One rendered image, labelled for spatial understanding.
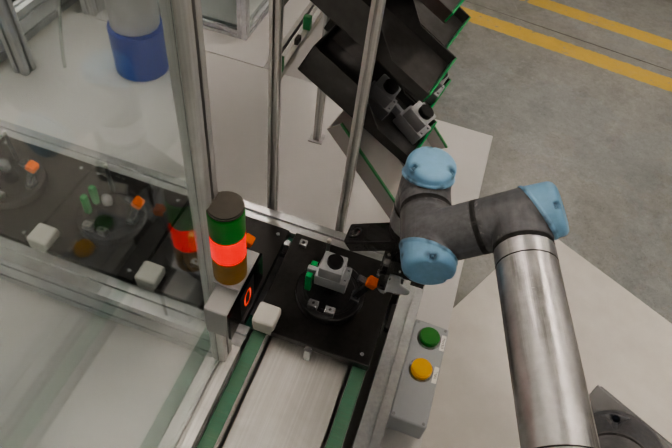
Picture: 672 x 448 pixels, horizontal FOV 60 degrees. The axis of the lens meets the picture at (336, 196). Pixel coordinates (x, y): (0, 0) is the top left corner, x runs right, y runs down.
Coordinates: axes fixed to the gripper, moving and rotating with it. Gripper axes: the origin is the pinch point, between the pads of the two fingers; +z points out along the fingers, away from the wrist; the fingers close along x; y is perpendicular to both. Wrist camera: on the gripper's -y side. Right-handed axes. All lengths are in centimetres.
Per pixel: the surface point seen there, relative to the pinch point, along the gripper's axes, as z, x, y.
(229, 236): -31.9, -21.0, -19.8
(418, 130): -17.3, 25.6, -2.3
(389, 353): 10.3, -7.4, 5.5
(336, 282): 0.8, -2.0, -8.1
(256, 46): 20, 84, -63
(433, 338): 9.1, -1.8, 12.8
